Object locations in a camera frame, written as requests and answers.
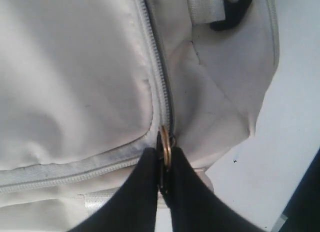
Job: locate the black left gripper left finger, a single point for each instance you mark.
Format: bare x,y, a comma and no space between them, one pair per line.
133,207

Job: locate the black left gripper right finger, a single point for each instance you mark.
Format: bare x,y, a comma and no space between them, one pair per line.
194,207

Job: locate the cream fabric duffel bag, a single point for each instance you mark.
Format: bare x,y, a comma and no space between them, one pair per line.
86,85

